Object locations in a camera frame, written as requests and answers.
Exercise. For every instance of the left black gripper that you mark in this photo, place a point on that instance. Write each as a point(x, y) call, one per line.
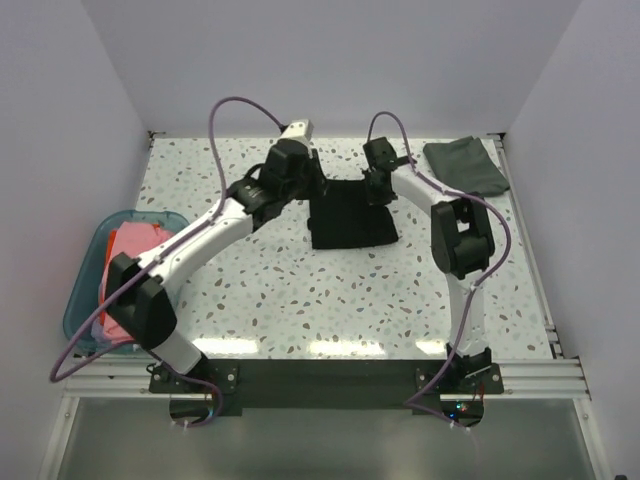
point(314, 167)

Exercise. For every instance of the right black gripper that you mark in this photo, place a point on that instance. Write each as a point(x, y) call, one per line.
point(374, 199)

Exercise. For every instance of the black t shirt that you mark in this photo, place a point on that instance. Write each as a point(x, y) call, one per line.
point(343, 219)

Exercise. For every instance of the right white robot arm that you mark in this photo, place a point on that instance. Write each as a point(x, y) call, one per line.
point(461, 240)

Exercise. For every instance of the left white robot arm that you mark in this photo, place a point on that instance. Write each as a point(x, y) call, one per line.
point(139, 290)

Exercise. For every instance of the folded grey t shirt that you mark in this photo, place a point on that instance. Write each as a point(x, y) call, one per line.
point(465, 165)

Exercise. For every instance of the orange garment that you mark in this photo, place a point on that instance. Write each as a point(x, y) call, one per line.
point(110, 243)

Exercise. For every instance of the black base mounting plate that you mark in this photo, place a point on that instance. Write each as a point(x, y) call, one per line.
point(297, 384)

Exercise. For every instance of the teal plastic laundry basket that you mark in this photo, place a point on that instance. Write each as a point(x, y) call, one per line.
point(86, 293)

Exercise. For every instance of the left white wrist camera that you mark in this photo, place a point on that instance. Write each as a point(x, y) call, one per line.
point(300, 131)

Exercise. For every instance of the aluminium frame rail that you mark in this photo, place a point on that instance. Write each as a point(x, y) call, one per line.
point(112, 377)

